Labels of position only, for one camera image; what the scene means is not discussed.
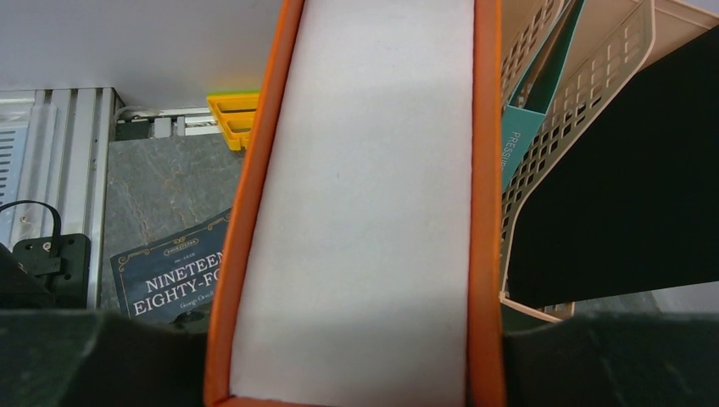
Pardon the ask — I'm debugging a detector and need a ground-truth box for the orange Good Morning book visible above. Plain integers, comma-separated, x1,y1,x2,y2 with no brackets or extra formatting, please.
203,1,507,406

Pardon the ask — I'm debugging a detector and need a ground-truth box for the teal folder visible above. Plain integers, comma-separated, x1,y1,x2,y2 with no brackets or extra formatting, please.
500,1,584,188

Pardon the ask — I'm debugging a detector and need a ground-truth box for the aluminium slotted rail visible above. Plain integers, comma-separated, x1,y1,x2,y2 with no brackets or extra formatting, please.
1,87,120,309

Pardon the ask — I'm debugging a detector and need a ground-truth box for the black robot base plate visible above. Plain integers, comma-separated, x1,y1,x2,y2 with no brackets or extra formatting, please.
1,199,92,309

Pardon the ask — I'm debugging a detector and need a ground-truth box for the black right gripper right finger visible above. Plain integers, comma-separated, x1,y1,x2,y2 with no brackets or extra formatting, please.
504,313,718,406

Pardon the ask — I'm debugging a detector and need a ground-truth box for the peach plastic file organizer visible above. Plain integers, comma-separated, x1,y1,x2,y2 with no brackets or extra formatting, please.
499,0,718,324

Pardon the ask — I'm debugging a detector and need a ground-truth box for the Nineteen Eighty-Four dark book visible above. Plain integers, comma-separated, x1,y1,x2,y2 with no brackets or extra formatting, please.
110,209,231,324

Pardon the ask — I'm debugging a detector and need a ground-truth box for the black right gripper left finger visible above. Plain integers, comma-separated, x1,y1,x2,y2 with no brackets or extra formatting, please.
1,309,207,406

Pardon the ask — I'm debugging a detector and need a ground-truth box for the black clipboard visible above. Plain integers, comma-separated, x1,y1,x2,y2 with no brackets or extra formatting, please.
508,29,718,308

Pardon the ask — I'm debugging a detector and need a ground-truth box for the yellow triangular stand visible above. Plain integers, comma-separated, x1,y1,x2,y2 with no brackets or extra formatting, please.
206,92,259,151

